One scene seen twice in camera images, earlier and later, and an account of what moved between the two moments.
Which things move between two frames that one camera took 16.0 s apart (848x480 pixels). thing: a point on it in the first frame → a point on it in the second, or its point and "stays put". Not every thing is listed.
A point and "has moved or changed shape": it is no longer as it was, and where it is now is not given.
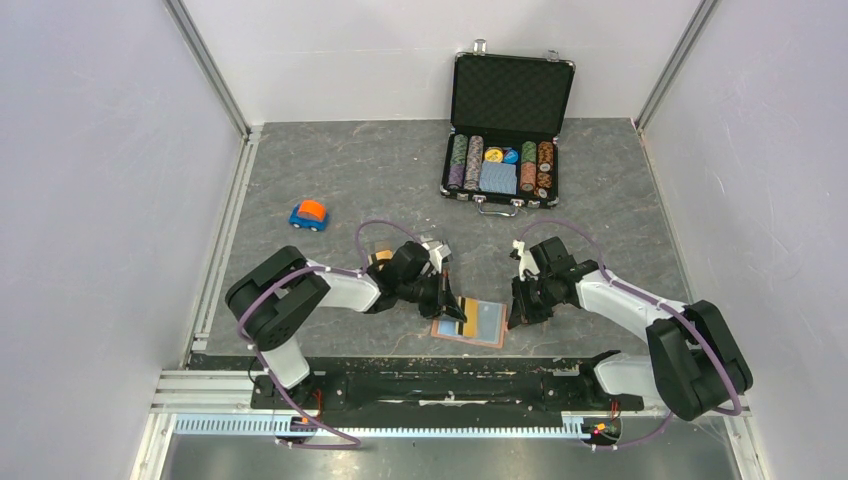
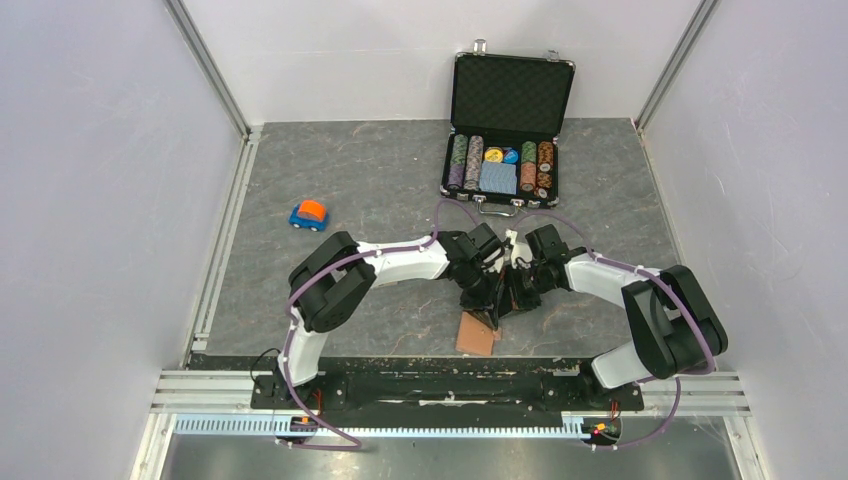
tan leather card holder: [484, 325] has moved or changed shape
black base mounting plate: [442, 384] stays put
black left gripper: [443, 300] → [484, 306]
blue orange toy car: [309, 214] stays put
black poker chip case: [506, 117] stays put
